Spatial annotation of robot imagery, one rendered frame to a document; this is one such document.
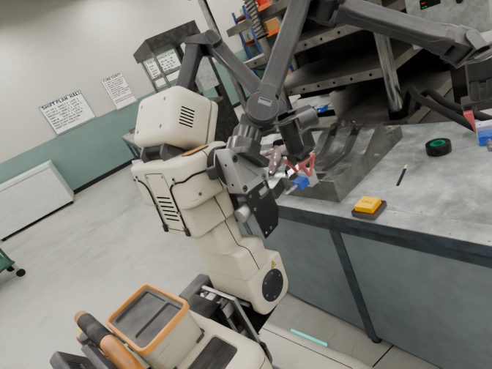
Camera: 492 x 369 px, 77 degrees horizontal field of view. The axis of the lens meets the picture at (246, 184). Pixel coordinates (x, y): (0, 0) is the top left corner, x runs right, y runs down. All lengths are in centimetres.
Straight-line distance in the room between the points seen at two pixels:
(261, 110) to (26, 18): 777
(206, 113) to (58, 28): 754
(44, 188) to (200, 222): 662
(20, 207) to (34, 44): 336
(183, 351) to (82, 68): 760
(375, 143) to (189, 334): 95
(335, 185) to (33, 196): 677
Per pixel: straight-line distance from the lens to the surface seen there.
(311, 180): 108
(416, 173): 122
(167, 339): 83
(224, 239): 92
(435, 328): 137
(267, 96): 76
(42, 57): 819
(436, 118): 204
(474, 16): 168
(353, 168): 120
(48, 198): 741
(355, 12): 99
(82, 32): 829
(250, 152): 69
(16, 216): 755
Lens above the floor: 141
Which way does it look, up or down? 23 degrees down
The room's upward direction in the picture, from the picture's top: 25 degrees counter-clockwise
